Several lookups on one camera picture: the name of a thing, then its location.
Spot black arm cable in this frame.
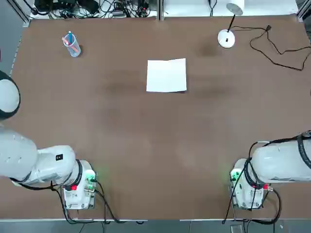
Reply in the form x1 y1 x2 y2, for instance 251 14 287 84
222 132 311 224
9 176 147 224

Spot pink pen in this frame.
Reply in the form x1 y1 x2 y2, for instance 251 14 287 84
63 37 80 53

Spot black equipment box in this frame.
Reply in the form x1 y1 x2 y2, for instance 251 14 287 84
34 0 78 12

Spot aluminium frame rail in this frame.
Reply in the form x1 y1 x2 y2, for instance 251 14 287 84
8 0 32 27
296 0 311 23

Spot clear plastic pen cup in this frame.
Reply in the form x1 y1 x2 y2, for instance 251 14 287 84
62 33 82 58

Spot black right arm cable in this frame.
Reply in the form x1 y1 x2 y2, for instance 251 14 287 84
222 132 311 224

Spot white A4 paper sheet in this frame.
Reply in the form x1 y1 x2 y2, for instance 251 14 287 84
146 58 188 93

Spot black lamp power cable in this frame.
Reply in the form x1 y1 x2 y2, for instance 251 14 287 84
233 24 311 72

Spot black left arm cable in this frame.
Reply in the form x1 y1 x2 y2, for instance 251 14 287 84
9 176 147 224

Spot white desk lamp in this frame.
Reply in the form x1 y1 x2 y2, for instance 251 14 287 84
217 0 245 49

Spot aluminium frame post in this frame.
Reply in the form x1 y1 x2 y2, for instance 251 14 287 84
157 0 164 21

